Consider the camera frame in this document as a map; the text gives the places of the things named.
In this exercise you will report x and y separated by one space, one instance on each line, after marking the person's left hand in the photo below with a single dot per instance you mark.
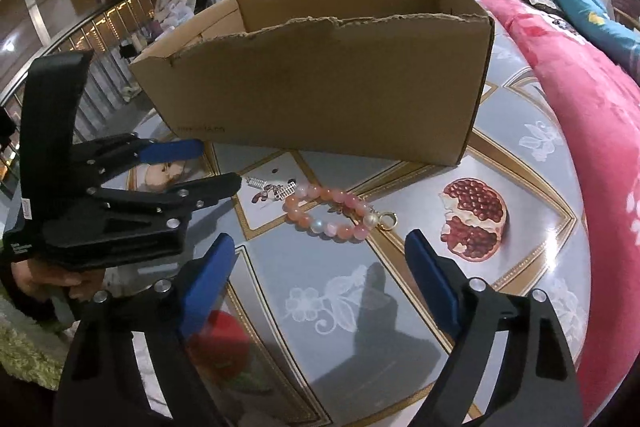
35 279

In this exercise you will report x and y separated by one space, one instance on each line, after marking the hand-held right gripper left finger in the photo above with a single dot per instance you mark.
210 282

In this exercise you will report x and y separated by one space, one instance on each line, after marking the fruit print tablecloth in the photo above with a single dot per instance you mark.
350 307

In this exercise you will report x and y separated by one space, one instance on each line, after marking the pink floral quilt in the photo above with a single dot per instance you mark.
600 157

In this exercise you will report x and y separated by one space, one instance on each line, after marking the metal stair railing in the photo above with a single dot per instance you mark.
100 27

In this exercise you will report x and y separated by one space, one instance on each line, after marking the brown cardboard box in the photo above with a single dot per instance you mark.
325 97

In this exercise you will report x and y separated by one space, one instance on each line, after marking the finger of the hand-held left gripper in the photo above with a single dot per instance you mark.
170 150
215 187

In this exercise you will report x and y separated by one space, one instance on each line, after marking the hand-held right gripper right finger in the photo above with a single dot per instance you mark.
435 282

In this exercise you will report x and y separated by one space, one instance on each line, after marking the blue patterned pillow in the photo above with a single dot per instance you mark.
585 7

